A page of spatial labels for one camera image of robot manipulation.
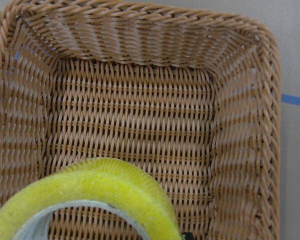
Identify yellow tape roll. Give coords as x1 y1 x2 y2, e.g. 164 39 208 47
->
0 158 182 240

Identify brown wicker basket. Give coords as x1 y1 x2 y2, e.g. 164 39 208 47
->
0 0 281 240

